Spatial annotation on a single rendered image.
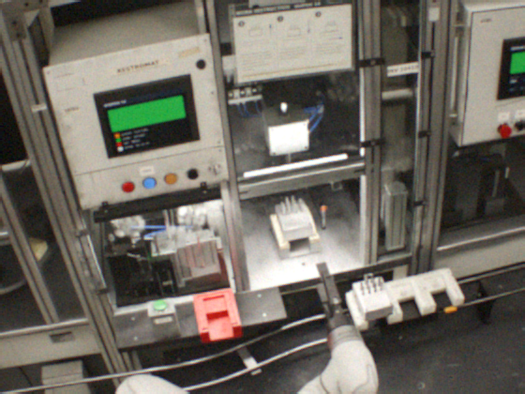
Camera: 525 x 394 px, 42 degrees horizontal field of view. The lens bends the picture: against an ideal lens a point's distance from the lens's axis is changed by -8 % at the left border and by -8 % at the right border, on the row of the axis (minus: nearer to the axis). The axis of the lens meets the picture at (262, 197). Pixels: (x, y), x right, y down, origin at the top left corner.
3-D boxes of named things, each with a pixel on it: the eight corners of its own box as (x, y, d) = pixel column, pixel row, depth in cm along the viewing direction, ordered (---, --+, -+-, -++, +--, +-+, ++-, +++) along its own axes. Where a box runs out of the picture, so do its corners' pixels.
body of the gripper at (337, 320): (355, 340, 193) (346, 315, 200) (356, 321, 187) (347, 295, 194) (328, 346, 192) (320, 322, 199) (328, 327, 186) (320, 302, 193)
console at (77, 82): (82, 216, 196) (41, 75, 166) (82, 155, 218) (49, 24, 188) (231, 187, 200) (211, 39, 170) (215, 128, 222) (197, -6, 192)
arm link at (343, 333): (365, 335, 183) (358, 319, 187) (331, 343, 182) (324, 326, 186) (364, 356, 189) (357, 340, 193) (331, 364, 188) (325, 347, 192)
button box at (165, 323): (156, 340, 220) (148, 315, 212) (153, 321, 225) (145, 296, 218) (181, 336, 220) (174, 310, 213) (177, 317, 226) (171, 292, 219)
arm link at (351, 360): (344, 334, 180) (314, 365, 186) (361, 381, 169) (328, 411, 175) (375, 341, 185) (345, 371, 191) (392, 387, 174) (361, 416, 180)
